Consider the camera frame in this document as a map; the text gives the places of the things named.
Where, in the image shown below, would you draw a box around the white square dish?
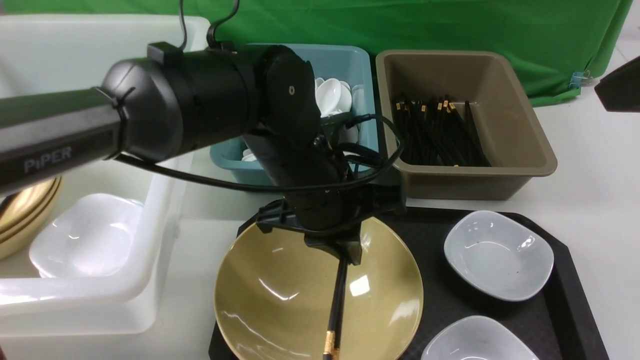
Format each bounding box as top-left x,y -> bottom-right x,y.
443,210 -> 554,302
421,316 -> 538,360

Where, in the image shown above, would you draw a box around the white square dishes in tub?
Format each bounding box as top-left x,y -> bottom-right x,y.
29,193 -> 144,279

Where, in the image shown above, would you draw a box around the large white plastic tub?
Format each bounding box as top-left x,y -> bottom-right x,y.
1,14 -> 186,339

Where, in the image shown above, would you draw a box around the black plastic serving tray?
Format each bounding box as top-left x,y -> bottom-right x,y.
208,199 -> 610,360

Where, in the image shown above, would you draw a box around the yellow noodle bowl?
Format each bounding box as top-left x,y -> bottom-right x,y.
214,218 -> 425,360

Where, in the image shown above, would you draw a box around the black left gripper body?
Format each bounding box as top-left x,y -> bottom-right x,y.
256,185 -> 406,265

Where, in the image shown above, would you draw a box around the stacked yellow bowls in tub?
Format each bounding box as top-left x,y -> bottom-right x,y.
0,177 -> 62,260

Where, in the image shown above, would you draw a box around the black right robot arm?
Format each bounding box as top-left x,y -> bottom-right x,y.
594,57 -> 640,113

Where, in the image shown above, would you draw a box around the blue binder clip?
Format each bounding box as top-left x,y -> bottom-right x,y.
568,70 -> 594,89

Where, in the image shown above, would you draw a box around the green backdrop cloth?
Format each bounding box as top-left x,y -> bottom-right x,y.
0,0 -> 634,109

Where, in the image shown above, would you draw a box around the brown plastic chopstick bin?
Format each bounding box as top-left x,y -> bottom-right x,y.
375,50 -> 558,200

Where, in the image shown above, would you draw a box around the blue plastic spoon bin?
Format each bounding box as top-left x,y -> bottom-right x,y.
209,43 -> 377,186

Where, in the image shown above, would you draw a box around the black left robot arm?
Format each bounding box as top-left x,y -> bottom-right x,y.
0,42 -> 406,265

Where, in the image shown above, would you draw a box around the pile of white spoons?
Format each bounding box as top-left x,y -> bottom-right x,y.
241,78 -> 359,162

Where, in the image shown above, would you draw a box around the bundle of black chopsticks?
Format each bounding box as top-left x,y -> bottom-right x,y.
391,94 -> 492,167

